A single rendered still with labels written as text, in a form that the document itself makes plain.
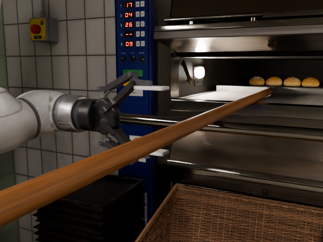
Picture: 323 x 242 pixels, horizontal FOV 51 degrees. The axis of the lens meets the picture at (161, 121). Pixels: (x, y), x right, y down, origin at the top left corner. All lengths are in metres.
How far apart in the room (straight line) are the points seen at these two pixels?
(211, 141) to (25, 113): 0.71
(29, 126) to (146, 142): 0.35
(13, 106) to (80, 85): 0.79
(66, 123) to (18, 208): 0.49
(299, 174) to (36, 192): 0.98
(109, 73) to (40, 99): 0.64
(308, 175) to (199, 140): 0.39
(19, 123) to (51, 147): 0.95
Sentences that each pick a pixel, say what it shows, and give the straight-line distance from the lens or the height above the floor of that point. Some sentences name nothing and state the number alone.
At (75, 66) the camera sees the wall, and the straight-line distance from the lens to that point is 1.55.
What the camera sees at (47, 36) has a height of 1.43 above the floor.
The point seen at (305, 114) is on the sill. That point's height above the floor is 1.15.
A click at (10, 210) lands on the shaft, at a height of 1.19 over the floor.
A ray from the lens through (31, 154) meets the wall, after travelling 1.82.
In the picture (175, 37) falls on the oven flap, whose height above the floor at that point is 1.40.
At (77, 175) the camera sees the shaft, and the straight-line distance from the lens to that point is 0.39.
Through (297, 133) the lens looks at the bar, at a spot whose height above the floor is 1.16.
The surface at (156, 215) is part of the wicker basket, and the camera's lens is 1.21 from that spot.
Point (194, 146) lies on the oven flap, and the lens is 1.29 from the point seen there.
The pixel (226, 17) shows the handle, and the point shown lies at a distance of 1.13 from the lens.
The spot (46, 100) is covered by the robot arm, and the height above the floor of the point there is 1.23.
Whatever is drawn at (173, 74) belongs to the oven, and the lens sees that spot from 1.32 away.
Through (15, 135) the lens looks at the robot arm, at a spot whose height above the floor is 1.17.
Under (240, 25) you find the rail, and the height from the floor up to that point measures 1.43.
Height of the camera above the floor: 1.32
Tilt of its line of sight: 10 degrees down
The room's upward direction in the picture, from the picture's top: straight up
